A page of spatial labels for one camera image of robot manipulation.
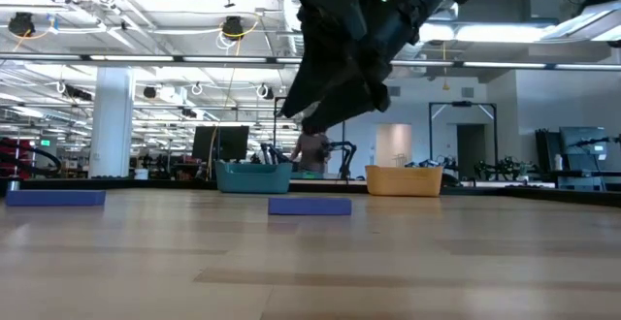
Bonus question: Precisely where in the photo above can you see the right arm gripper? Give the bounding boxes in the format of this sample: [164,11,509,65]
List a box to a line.
[278,0,395,133]

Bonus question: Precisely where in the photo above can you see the person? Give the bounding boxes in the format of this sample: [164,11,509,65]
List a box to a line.
[289,125,332,175]

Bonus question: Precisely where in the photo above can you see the yellow plastic bin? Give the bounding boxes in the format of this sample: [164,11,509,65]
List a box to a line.
[365,164,444,198]

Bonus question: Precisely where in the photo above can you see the purple flat block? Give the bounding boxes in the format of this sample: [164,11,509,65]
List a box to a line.
[268,197,353,216]
[5,189,107,208]

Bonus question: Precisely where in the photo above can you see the black monitor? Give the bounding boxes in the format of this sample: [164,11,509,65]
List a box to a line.
[191,125,250,162]

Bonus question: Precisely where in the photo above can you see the teal plastic bin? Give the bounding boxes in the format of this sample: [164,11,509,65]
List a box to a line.
[214,159,294,195]

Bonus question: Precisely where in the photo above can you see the ceiling light strip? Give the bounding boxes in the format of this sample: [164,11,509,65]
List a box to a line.
[0,52,287,65]

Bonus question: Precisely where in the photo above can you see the white pillar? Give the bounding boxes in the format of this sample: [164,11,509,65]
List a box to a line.
[88,66,136,179]

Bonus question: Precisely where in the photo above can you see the black monitor panels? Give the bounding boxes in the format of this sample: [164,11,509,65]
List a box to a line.
[535,125,608,174]

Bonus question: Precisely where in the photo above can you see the black metal frame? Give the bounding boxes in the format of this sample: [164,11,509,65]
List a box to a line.
[428,101,499,167]

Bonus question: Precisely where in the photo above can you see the black ceiling cable reel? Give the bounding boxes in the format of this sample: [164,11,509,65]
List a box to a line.
[7,12,36,38]
[221,16,245,40]

